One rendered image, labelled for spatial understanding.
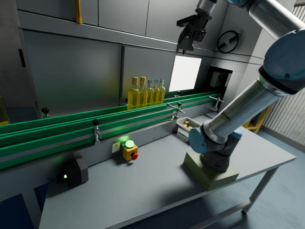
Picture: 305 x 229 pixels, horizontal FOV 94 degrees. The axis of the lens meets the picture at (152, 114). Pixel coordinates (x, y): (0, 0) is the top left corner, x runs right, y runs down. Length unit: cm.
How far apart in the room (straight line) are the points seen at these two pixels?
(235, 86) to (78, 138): 152
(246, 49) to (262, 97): 125
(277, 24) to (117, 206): 88
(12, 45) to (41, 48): 263
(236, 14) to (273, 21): 115
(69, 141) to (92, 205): 28
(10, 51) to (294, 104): 513
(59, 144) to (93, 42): 55
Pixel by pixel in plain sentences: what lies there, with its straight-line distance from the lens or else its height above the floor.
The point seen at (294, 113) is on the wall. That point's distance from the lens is 382.
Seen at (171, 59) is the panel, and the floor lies 127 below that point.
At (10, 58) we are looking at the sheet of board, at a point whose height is 84.
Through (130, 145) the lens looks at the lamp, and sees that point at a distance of 80.
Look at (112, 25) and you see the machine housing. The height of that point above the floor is 142.
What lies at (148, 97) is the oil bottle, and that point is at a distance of 98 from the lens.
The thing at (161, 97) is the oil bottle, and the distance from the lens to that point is 107.
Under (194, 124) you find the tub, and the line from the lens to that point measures 124.
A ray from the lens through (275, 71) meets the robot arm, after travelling 48.
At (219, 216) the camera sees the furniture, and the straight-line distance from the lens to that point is 151.
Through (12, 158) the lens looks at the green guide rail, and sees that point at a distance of 73.
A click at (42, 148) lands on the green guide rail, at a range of 72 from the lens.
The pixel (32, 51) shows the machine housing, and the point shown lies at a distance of 88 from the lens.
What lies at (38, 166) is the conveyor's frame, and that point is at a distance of 74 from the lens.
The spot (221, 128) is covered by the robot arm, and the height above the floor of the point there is 110.
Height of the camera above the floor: 134
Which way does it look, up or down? 25 degrees down
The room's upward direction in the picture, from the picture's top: 9 degrees clockwise
